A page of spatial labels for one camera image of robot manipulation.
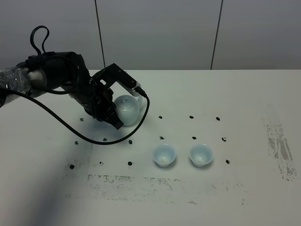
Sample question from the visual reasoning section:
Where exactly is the left blue porcelain teacup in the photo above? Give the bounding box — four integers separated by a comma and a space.
152, 144, 176, 168

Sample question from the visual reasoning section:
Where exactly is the blue porcelain teacup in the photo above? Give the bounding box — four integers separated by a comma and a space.
189, 144, 214, 168
152, 144, 176, 168

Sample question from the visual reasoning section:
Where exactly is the right blue porcelain teacup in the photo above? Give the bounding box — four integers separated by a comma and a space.
189, 144, 214, 168

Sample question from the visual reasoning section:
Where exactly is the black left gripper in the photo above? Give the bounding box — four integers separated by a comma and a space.
85, 80, 124, 129

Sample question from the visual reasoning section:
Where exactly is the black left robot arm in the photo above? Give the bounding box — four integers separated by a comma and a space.
0, 52, 123, 129

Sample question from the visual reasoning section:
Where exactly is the light blue porcelain teapot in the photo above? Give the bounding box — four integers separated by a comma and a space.
114, 95, 142, 126

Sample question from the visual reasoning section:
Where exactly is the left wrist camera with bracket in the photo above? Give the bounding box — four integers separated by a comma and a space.
92, 63, 147, 97

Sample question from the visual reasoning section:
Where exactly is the black left camera cable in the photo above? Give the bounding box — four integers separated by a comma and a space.
0, 25, 151, 145

